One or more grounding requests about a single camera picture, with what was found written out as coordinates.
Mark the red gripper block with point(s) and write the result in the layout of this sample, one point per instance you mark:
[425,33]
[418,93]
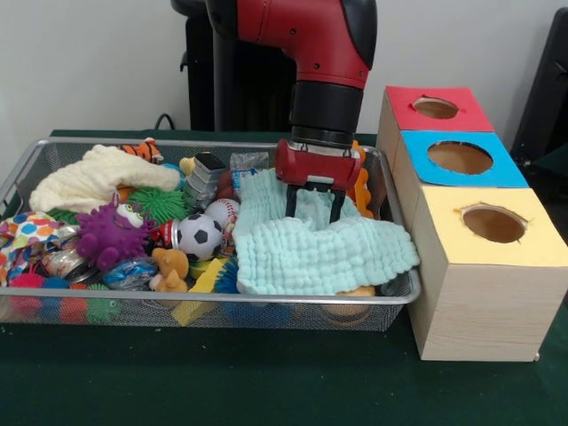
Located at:
[315,166]

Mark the light blue muslin cloth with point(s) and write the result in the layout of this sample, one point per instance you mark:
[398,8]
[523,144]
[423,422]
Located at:
[310,257]

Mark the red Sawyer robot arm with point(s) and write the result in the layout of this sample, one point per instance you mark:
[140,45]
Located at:
[319,44]

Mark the shallow mesh bin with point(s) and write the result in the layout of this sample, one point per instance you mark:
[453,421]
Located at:
[284,316]

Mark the wooden box with three holes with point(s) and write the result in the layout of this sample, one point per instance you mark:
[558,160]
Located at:
[488,310]

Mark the orange plastic toy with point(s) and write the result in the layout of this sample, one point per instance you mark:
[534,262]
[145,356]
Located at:
[361,195]

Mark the white baseball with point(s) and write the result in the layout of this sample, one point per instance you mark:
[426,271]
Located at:
[222,210]

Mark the black and white soccer ball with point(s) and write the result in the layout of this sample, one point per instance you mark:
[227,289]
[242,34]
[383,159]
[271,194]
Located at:
[199,237]

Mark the green spiky ball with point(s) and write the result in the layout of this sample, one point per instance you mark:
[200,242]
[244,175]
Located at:
[160,204]

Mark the brown plush bear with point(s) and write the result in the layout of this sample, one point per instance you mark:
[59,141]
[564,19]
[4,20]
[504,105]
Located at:
[171,266]

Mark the tiger plush toy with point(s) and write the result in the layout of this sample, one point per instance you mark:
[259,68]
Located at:
[144,151]

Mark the dark green tablecloth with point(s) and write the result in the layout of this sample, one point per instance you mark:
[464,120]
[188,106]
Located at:
[266,381]

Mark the purple spiky monster toy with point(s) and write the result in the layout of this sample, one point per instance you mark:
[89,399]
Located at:
[106,231]

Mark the cream muslin cloth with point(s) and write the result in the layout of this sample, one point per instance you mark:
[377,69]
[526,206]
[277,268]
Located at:
[97,177]

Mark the black chair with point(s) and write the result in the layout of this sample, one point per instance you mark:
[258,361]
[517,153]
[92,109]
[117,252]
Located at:
[546,89]

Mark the polka dot cloth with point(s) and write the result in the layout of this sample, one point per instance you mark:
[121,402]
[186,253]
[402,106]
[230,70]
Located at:
[31,231]

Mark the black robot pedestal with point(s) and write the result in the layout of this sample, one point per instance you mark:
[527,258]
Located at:
[199,89]

